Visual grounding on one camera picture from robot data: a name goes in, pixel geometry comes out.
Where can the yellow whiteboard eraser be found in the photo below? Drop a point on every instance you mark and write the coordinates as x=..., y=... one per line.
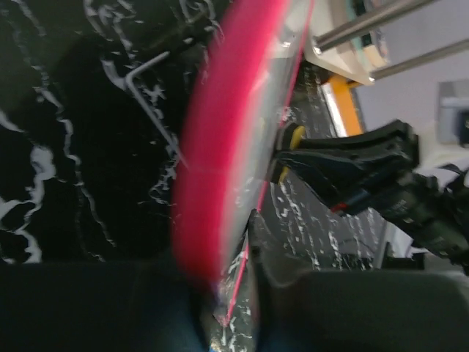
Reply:
x=288, y=138

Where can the white two-tier shelf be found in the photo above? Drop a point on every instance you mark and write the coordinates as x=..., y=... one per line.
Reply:
x=346, y=38

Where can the pink framed whiteboard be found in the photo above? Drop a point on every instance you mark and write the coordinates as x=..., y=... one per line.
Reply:
x=236, y=110

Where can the teal paperback book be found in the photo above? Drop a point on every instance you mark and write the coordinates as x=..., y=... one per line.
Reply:
x=366, y=39

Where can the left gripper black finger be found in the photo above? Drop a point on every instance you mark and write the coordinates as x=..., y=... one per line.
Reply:
x=280, y=292

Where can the orange folder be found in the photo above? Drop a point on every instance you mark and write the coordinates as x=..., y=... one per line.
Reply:
x=341, y=105

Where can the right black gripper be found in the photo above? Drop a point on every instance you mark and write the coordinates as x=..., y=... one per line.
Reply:
x=356, y=172

